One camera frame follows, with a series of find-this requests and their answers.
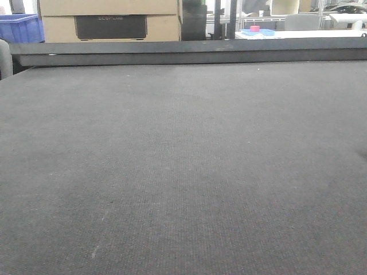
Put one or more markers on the lower cardboard box black label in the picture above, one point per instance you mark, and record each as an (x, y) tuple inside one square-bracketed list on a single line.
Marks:
[(112, 28)]

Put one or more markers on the upper cardboard box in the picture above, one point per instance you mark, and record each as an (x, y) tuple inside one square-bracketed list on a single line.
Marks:
[(89, 7)]

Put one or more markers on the blue tray on white table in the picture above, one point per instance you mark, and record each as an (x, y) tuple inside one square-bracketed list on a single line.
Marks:
[(262, 32)]

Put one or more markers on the red cylindrical object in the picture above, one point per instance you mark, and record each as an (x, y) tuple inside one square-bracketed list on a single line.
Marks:
[(255, 28)]

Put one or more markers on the blue plastic crate background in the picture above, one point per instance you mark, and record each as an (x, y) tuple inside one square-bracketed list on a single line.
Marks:
[(22, 28)]

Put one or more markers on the white background table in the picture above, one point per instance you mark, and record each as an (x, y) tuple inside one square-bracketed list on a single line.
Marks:
[(305, 34)]

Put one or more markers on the black vertical post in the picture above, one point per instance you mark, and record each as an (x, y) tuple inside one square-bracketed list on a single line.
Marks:
[(231, 28)]

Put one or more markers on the black conveyor side rail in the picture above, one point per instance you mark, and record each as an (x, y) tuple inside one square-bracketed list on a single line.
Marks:
[(190, 52)]

